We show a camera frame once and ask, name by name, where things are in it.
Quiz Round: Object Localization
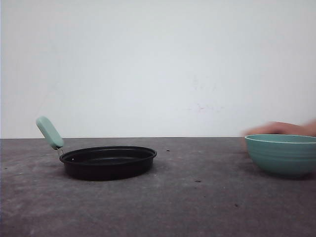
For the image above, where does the blurred bare hand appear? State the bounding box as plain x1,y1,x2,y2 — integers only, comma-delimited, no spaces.
243,120,316,136

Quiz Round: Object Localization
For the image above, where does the teal ceramic bowl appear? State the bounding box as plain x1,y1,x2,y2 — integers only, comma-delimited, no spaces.
245,134,316,177

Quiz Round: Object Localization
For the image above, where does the black frying pan green handle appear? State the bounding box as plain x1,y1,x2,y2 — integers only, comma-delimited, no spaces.
36,116,158,181

